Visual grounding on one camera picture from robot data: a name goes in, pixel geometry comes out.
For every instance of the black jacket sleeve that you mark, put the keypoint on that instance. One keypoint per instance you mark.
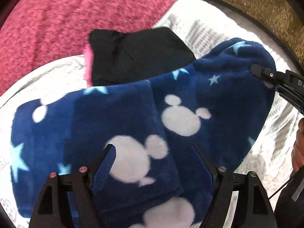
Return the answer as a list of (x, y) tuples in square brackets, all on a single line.
[(289, 207)]

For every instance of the pink folded garment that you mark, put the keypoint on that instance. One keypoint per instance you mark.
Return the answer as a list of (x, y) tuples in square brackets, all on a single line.
[(88, 57)]

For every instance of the red patterned sofa backrest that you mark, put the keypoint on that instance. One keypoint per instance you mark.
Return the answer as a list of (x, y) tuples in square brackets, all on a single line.
[(40, 31)]

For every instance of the navy fleece star pants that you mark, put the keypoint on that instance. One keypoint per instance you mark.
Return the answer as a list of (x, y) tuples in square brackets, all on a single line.
[(157, 179)]

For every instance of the grey patterned seat cover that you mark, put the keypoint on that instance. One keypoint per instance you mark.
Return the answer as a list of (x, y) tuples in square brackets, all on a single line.
[(51, 82)]

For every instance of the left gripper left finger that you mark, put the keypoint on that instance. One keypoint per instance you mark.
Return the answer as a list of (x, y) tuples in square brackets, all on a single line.
[(63, 194)]

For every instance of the leopard print cushion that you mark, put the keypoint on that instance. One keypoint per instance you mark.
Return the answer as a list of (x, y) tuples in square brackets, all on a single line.
[(283, 18)]

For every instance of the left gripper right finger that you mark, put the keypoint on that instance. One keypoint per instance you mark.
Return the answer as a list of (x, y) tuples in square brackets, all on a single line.
[(240, 197)]

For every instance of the person right hand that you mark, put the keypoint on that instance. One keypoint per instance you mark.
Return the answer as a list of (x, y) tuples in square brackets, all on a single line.
[(298, 148)]

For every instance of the black folded garment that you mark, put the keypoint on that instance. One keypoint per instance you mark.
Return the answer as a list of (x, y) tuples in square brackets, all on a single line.
[(121, 58)]

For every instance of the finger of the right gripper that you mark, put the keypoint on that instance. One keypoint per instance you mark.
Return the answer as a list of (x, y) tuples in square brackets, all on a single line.
[(262, 73)]

